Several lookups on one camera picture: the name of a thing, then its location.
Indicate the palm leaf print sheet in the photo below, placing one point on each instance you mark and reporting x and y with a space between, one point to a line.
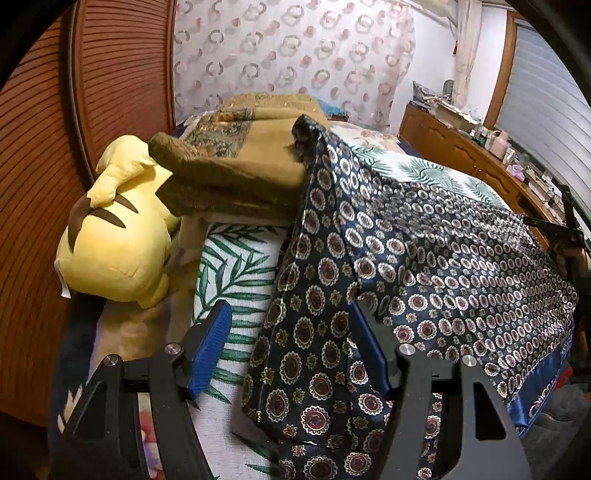
240 258

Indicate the person's dark clothing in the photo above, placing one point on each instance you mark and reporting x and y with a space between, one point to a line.
554 415

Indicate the beige drape curtain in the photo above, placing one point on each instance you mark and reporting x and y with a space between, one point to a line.
466 55

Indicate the floral blanket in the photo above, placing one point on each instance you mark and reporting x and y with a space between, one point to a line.
369 136

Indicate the grey window blind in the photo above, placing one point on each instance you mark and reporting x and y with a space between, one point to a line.
549 101

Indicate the dark patterned cloth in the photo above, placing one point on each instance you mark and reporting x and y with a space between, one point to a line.
76 360

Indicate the yellow plush toy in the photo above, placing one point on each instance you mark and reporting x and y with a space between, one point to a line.
120 249

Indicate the open cardboard box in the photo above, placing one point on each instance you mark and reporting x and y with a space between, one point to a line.
450 115

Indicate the pink thermos bottle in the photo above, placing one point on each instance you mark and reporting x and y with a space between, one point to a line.
499 142

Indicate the blue cloth bundle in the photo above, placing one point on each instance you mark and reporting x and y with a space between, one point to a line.
332 108

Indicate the wooden sideboard cabinet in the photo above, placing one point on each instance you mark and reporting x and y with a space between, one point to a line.
452 143

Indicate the wooden louvred wardrobe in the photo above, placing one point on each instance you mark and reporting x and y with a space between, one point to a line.
115 83

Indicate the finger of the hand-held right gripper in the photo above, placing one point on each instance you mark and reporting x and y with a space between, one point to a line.
547 225
567 203

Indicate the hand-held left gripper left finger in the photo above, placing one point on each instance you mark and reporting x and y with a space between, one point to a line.
212 355

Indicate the purple tissue box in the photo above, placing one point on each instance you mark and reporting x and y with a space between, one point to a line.
517 173

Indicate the brown gold folded blanket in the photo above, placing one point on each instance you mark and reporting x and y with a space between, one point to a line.
240 157

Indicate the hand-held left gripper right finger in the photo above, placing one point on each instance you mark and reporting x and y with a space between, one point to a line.
369 350

